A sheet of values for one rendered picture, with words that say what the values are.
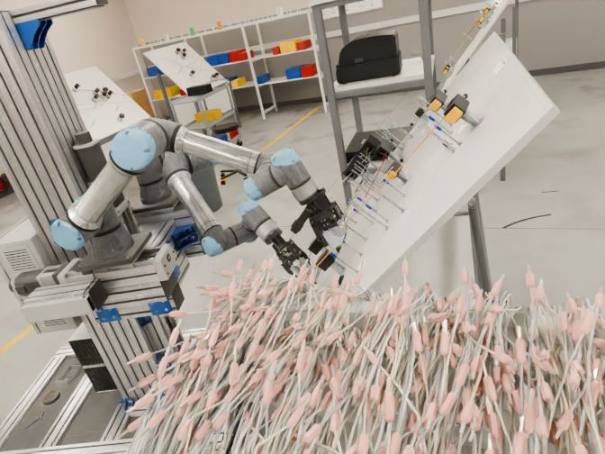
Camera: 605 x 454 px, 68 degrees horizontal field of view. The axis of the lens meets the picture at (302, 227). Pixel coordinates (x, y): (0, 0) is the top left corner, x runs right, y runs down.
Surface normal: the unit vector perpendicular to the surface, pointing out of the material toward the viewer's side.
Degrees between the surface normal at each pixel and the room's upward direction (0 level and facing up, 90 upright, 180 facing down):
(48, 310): 90
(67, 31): 90
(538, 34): 90
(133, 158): 86
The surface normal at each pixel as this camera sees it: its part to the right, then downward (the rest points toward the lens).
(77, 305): -0.04, 0.45
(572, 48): -0.38, 0.48
